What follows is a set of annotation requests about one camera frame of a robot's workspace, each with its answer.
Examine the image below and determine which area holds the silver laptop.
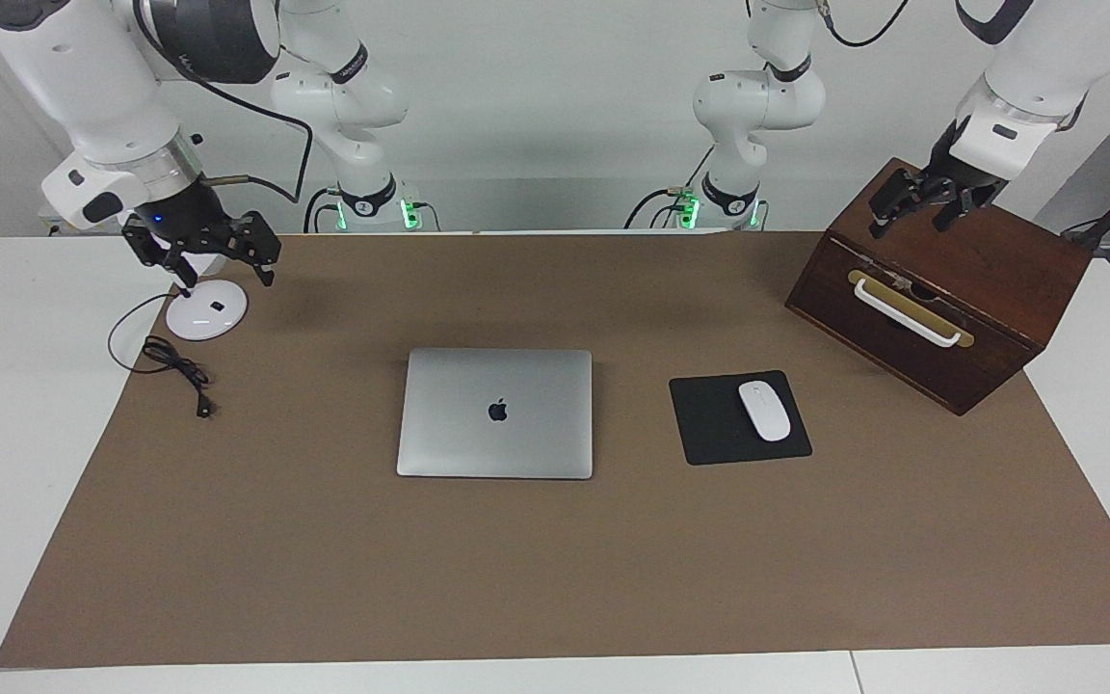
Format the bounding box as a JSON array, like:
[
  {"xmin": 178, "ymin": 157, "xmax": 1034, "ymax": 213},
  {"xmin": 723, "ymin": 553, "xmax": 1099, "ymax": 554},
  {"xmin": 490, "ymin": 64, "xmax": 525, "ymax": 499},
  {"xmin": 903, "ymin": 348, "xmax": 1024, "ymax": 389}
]
[{"xmin": 396, "ymin": 348, "xmax": 595, "ymax": 480}]

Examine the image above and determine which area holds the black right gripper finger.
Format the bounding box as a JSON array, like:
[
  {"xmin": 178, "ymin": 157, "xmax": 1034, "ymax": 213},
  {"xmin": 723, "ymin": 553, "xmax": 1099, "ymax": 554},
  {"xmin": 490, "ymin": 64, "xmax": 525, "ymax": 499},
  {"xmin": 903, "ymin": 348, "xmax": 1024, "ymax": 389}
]
[
  {"xmin": 232, "ymin": 212, "xmax": 281, "ymax": 286},
  {"xmin": 123, "ymin": 220, "xmax": 195, "ymax": 288}
]

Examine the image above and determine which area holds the black base cable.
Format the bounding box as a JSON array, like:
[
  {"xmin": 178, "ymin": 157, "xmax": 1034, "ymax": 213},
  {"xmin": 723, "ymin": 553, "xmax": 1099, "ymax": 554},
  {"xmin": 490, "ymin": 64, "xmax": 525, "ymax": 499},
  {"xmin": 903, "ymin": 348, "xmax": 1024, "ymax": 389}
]
[
  {"xmin": 303, "ymin": 188, "xmax": 339, "ymax": 234},
  {"xmin": 624, "ymin": 145, "xmax": 715, "ymax": 230}
]

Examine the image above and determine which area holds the black right base cable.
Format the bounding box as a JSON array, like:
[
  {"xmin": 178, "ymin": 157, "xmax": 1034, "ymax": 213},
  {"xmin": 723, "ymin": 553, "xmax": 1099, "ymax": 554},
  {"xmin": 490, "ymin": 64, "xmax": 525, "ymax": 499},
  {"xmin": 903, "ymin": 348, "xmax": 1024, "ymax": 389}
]
[{"xmin": 303, "ymin": 188, "xmax": 339, "ymax": 234}]

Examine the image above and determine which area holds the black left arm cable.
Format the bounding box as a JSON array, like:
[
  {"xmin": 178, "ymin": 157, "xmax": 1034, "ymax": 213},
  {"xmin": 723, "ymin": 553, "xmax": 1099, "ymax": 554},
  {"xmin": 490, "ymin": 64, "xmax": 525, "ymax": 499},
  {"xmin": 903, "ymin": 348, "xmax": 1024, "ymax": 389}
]
[{"xmin": 810, "ymin": 0, "xmax": 1088, "ymax": 133}]

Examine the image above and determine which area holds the dark wooden box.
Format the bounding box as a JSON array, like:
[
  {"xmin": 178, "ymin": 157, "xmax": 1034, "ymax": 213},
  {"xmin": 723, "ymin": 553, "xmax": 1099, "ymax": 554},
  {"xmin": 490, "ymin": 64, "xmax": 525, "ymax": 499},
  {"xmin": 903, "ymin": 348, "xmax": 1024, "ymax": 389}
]
[{"xmin": 785, "ymin": 158, "xmax": 1093, "ymax": 416}]

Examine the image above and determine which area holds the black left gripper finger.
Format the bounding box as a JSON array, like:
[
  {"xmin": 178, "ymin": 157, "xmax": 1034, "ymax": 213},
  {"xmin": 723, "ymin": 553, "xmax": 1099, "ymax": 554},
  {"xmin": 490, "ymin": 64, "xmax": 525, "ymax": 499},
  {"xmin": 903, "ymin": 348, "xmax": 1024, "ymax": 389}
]
[
  {"xmin": 933, "ymin": 188, "xmax": 975, "ymax": 232},
  {"xmin": 869, "ymin": 172, "xmax": 924, "ymax": 240}
]

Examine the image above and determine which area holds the brass handle plate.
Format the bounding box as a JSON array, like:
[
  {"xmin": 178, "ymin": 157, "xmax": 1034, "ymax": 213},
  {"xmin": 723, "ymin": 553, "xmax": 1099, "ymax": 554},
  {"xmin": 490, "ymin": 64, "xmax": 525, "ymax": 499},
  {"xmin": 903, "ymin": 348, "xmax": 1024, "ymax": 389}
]
[{"xmin": 847, "ymin": 269, "xmax": 976, "ymax": 349}]

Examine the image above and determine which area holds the white power strip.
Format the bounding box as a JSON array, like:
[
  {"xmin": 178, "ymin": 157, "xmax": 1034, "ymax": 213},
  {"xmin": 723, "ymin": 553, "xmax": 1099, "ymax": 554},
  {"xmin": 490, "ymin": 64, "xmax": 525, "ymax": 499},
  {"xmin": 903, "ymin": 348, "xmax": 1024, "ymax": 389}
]
[{"xmin": 40, "ymin": 214, "xmax": 127, "ymax": 238}]

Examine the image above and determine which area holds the white desk lamp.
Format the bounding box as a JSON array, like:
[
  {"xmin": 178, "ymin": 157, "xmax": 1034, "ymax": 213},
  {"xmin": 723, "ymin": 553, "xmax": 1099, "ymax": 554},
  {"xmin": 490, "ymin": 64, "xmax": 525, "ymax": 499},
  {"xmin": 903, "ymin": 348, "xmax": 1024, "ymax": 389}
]
[{"xmin": 166, "ymin": 253, "xmax": 249, "ymax": 341}]

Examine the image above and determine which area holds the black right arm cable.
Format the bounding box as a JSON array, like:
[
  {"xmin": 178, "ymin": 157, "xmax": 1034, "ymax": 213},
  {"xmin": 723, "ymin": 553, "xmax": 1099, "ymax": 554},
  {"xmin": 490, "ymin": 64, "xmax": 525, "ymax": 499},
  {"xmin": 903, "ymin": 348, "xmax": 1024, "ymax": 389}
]
[{"xmin": 131, "ymin": 0, "xmax": 315, "ymax": 205}]

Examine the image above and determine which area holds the black mouse pad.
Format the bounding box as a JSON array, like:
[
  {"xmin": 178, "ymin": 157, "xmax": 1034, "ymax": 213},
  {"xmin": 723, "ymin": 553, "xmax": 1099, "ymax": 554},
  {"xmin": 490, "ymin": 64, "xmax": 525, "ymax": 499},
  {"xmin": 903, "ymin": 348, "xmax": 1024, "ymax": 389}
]
[{"xmin": 669, "ymin": 370, "xmax": 813, "ymax": 467}]

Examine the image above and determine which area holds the white box handle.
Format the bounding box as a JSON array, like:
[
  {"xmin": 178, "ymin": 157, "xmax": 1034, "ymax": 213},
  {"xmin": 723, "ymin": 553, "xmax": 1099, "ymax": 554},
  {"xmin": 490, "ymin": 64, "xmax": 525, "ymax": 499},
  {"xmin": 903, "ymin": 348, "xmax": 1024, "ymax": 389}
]
[{"xmin": 852, "ymin": 278, "xmax": 963, "ymax": 348}]

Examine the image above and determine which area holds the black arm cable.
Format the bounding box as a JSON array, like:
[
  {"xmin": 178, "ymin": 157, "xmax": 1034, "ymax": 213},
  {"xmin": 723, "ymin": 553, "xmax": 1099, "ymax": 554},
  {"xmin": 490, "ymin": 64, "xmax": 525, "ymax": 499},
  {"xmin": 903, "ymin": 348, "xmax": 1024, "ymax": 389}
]
[
  {"xmin": 810, "ymin": 0, "xmax": 1088, "ymax": 133},
  {"xmin": 131, "ymin": 0, "xmax": 315, "ymax": 205}
]

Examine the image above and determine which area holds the brown table mat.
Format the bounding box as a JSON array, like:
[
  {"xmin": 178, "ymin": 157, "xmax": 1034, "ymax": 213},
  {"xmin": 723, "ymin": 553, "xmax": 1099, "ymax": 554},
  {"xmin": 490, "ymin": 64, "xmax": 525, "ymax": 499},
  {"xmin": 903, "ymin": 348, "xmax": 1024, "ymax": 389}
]
[{"xmin": 0, "ymin": 231, "xmax": 1110, "ymax": 668}]

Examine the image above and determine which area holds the black left base cable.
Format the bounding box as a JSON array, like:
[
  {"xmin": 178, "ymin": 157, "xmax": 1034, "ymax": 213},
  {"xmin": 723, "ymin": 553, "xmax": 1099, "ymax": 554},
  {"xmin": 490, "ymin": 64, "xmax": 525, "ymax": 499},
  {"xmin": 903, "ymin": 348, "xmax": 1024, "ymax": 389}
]
[{"xmin": 624, "ymin": 145, "xmax": 715, "ymax": 230}]

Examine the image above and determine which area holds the black lamp power cable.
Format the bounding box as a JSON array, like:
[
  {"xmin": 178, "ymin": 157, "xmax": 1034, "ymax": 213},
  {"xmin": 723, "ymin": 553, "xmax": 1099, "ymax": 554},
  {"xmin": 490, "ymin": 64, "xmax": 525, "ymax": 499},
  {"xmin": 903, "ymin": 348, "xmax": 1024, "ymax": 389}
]
[{"xmin": 108, "ymin": 292, "xmax": 217, "ymax": 419}]

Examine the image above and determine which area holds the white computer mouse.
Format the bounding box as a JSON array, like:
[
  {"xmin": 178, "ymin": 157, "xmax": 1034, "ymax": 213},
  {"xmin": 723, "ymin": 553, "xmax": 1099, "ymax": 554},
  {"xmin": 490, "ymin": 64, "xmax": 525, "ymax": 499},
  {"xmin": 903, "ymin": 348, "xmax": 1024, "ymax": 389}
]
[{"xmin": 738, "ymin": 381, "xmax": 793, "ymax": 442}]

